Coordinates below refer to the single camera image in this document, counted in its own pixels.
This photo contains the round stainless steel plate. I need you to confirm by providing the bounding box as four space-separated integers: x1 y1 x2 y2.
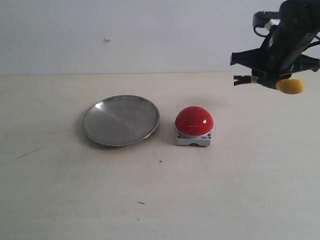
82 94 160 148

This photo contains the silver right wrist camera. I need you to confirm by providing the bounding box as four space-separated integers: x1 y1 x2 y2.
264 18 280 31

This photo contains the yellow black claw hammer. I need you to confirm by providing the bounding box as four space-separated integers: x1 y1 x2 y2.
233 75 305 95

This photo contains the red dome push button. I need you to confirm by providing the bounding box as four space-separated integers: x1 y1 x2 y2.
174 106 215 147

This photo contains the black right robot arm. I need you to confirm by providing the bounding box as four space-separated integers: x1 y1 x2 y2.
230 0 320 78

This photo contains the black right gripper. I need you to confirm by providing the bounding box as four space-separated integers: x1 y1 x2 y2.
230 24 320 78

